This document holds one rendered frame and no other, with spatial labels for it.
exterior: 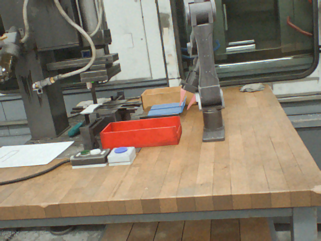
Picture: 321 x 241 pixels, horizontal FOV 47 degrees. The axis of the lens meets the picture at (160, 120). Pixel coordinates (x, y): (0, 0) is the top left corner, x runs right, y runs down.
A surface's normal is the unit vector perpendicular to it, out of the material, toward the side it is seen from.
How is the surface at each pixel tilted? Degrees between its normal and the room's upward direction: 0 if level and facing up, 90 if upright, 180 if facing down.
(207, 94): 88
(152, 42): 90
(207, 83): 88
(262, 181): 0
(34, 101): 90
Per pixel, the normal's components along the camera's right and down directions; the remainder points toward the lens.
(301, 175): -0.14, -0.95
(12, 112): -0.22, 0.29
